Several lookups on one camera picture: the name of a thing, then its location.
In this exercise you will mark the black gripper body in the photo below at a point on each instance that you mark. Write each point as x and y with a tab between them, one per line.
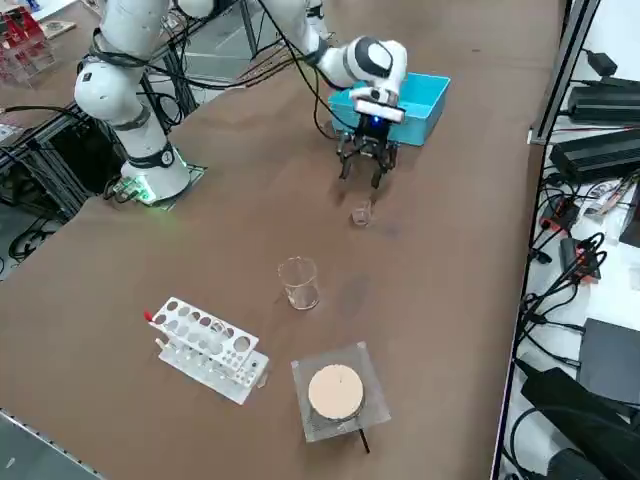
372	131

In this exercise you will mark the small glass beaker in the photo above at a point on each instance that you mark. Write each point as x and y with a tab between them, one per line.
361	214

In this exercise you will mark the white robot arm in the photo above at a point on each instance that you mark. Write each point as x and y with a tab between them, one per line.
110	85
324	30

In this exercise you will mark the large glass beaker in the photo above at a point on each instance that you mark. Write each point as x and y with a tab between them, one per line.
298	287

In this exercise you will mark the blue plastic bin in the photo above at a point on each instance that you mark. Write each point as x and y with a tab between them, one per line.
425	110

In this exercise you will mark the black orange charger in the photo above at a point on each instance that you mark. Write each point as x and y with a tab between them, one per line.
555	216
580	260

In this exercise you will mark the black power adapter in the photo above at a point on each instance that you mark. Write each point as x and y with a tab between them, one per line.
605	102
610	345
595	152

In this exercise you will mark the white test tube rack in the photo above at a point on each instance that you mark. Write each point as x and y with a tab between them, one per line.
235	345

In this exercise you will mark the round cork pad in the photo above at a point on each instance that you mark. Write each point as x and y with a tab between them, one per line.
335	392

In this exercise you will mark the red-tipped rod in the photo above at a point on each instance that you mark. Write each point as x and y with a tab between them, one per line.
148	316

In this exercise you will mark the black bag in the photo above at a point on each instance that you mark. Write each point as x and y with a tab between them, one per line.
575	415

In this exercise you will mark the clear acrylic shelf red parts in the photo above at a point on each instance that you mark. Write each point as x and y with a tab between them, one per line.
20	50

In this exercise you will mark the aluminium profile post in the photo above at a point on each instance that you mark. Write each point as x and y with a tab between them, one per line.
565	70

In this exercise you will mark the black metal frame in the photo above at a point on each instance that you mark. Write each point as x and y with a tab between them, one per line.
55	150

